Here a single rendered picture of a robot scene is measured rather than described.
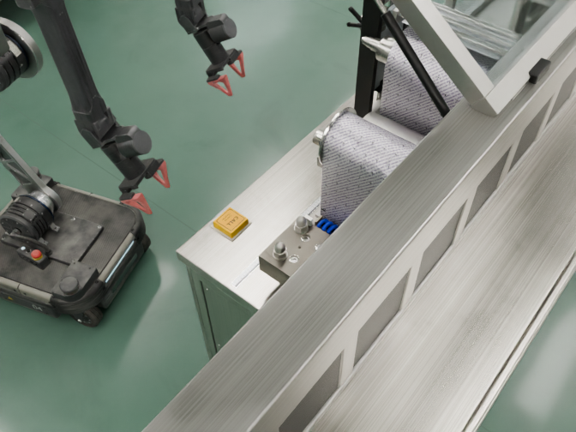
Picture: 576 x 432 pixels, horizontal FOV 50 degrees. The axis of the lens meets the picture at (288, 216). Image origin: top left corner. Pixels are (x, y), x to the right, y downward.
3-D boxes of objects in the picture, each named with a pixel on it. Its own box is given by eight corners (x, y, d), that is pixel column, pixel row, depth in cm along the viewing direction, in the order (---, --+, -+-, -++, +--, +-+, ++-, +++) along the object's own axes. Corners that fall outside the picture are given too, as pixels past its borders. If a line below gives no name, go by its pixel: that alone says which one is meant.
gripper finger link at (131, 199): (168, 198, 157) (147, 171, 152) (155, 219, 153) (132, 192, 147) (151, 201, 161) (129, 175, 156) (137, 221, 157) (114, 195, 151)
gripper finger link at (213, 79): (246, 83, 187) (230, 57, 181) (236, 98, 182) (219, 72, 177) (229, 88, 191) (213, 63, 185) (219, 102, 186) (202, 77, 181)
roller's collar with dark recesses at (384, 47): (387, 52, 155) (391, 30, 150) (408, 61, 152) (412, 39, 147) (374, 64, 151) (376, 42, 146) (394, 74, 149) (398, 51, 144)
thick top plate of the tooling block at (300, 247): (299, 230, 161) (299, 215, 156) (432, 312, 144) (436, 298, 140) (259, 269, 153) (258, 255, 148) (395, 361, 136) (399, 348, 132)
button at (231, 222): (230, 212, 174) (230, 206, 172) (249, 223, 171) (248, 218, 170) (213, 226, 171) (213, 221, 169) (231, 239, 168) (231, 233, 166)
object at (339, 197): (321, 215, 157) (323, 165, 143) (399, 261, 148) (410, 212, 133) (320, 216, 157) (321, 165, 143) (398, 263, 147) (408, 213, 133)
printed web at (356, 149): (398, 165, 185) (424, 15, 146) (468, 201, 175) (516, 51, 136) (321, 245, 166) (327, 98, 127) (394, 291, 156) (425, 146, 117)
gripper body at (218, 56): (238, 52, 185) (225, 31, 181) (224, 71, 179) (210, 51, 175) (222, 57, 189) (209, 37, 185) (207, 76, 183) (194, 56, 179)
